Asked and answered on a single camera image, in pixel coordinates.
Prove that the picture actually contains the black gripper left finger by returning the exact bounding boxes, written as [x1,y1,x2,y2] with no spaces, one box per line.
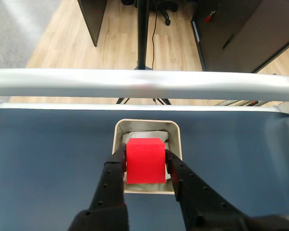
[67,143,130,231]

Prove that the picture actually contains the beige square box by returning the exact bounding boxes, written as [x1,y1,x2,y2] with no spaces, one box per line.
[112,118,183,195]

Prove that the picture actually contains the narrow dark cabinet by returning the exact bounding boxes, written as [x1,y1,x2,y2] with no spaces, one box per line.
[77,0,109,48]

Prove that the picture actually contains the red cube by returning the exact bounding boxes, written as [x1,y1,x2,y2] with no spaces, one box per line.
[126,137,167,185]

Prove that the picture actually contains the red keys on cabinet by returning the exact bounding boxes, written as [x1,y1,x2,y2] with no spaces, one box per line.
[204,10,217,24]

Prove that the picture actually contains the wide dark cabinet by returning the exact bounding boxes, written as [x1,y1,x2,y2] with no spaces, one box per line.
[190,0,289,74]

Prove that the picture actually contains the black tripod stand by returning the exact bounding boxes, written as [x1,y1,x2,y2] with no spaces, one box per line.
[115,0,173,106]

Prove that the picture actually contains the thin black floor cable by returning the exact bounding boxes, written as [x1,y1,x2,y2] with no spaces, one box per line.
[151,12,159,70]

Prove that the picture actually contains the silver metal table frame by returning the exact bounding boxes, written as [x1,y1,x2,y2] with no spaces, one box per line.
[0,68,289,118]

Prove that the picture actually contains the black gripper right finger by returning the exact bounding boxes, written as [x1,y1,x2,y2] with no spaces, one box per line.
[165,149,252,231]

